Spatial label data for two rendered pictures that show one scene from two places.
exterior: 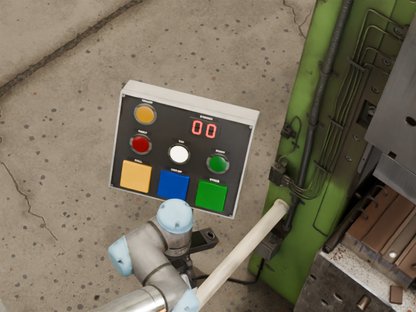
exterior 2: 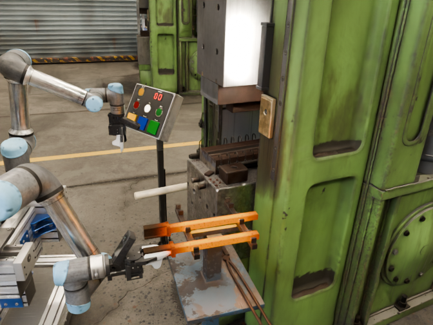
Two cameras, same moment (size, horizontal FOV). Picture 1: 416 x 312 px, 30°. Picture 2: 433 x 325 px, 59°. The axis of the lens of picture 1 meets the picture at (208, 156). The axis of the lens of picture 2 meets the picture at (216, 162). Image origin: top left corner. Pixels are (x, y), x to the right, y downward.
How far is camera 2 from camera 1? 180 cm
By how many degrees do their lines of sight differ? 39
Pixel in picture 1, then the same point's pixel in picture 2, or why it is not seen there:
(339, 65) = not seen: hidden behind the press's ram
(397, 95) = (199, 34)
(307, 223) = not seen: hidden behind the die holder
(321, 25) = not seen: hidden behind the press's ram
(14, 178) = (125, 200)
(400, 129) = (202, 54)
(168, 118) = (147, 93)
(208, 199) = (151, 128)
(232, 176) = (162, 117)
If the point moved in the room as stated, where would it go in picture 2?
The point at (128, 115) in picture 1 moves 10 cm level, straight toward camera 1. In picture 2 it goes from (136, 93) to (127, 97)
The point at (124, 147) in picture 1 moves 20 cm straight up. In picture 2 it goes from (131, 106) to (129, 74)
